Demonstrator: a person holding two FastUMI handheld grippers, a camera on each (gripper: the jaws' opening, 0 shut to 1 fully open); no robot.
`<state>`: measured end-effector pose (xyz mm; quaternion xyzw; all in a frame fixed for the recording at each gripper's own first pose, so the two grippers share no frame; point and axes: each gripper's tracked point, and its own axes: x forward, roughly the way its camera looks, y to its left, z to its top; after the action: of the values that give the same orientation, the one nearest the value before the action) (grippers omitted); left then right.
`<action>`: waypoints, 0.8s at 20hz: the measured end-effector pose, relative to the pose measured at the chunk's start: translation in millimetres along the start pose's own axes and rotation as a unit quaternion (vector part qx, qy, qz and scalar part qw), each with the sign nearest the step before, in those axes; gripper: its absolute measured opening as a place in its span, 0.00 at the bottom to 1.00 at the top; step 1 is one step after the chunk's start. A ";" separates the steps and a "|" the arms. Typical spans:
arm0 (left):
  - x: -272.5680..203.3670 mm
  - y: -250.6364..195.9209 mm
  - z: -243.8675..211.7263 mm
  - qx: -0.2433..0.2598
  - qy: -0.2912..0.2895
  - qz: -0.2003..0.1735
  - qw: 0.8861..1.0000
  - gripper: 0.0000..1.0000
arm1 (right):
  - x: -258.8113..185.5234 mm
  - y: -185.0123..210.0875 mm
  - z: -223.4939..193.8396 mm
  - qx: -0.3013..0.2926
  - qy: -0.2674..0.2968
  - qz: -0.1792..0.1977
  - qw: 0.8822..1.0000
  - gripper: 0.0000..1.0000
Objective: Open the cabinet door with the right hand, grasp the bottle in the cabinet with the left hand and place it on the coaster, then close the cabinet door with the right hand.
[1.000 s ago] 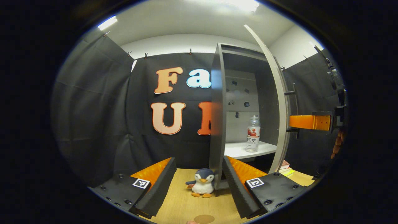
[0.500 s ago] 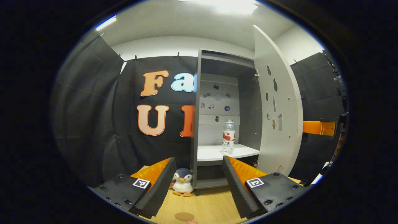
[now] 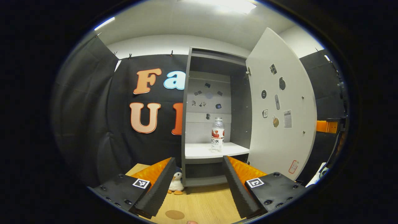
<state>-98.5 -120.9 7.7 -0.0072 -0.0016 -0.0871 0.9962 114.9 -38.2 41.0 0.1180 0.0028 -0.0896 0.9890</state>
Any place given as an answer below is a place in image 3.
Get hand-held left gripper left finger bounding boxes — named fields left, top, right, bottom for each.
left=88, top=157, right=177, bottom=219

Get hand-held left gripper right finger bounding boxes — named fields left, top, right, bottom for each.
left=221, top=156, right=315, bottom=220

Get brown round coaster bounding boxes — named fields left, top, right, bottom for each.
left=165, top=210, right=185, bottom=220

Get white cabinet door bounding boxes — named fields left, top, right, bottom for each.
left=246, top=27, right=317, bottom=181

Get clear bottle with red label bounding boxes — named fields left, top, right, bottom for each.
left=211, top=117, right=225, bottom=153

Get white cabinet shelf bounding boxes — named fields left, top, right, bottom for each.
left=185, top=142, right=250, bottom=160

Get penguin plush toy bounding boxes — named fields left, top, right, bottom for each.
left=168, top=168, right=184, bottom=195

